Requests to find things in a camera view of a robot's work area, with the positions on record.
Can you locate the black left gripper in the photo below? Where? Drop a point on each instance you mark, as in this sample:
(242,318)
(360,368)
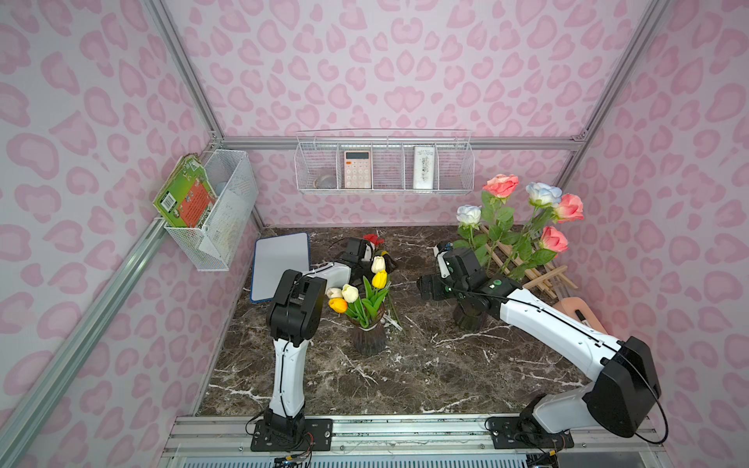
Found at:
(360,253)

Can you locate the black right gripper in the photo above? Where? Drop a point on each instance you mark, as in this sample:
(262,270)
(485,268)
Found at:
(436,287)

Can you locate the cream white tulip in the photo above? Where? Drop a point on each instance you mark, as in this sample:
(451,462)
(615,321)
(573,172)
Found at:
(378,264)
(351,293)

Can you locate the yellow tulip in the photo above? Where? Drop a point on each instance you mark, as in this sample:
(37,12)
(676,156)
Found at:
(379,292)

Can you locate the purple glass vase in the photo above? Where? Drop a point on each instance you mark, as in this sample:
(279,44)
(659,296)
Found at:
(372,340)
(468,318)

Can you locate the orange tulip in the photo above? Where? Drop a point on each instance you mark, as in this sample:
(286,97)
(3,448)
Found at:
(352,310)

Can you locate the white rose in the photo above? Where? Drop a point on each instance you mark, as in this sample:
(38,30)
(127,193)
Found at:
(536,190)
(469,230)

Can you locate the wooden easel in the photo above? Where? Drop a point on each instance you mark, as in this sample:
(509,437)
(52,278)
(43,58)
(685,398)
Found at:
(550,279)

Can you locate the blue framed whiteboard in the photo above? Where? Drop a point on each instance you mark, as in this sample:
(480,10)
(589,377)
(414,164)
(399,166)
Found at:
(273,256)

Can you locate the pink rose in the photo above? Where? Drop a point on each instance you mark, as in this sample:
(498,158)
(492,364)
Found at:
(567,208)
(535,252)
(497,215)

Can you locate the red rose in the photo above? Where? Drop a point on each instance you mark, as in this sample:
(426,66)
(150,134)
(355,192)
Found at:
(374,240)

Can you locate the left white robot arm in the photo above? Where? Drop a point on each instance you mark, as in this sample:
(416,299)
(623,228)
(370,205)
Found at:
(356,286)

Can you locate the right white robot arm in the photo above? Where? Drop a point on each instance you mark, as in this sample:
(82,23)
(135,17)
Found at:
(623,386)

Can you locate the pink calculator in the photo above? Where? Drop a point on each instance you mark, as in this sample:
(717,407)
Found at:
(357,169)

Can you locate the white remote control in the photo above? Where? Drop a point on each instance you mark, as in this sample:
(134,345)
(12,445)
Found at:
(424,167)

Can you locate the pink eraser holder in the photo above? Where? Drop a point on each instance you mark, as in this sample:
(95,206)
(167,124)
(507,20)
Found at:
(568,307)

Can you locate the black marker pen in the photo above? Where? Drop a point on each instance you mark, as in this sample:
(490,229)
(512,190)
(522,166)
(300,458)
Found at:
(582,318)

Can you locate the white mesh side basket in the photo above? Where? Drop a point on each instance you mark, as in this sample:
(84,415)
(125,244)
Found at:
(213,247)

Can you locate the green red booklet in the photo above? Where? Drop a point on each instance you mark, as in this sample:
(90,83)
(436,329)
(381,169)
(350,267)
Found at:
(187,198)

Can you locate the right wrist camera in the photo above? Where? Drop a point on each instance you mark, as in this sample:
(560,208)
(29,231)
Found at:
(440,251)

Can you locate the white wire wall basket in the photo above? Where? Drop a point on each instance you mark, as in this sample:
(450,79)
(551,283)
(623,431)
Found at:
(319,160)

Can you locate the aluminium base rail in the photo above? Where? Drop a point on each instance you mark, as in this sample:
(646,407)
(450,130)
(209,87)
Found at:
(398,441)

